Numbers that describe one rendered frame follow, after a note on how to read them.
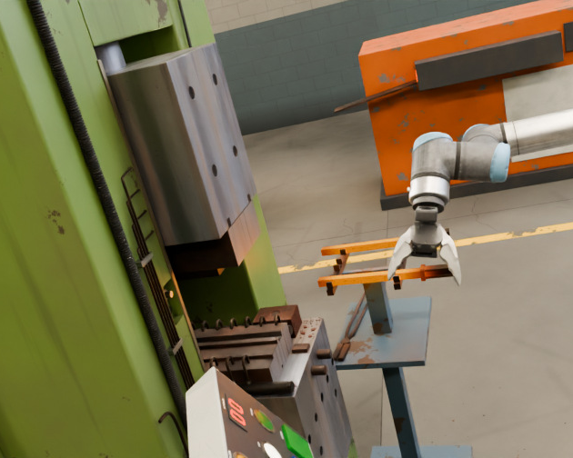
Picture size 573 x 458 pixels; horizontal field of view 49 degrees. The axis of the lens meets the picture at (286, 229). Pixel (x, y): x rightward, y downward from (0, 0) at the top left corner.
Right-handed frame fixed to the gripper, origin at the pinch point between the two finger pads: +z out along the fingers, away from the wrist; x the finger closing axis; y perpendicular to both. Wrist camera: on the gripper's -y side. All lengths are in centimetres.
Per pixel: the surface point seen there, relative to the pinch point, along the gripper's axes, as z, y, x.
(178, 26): -64, -8, 67
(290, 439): 35.7, -4.6, 23.5
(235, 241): -7.2, 1.0, 44.1
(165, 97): -26, -30, 54
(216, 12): -543, 520, 309
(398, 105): -235, 284, 30
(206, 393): 31, -17, 38
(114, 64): -39, -24, 72
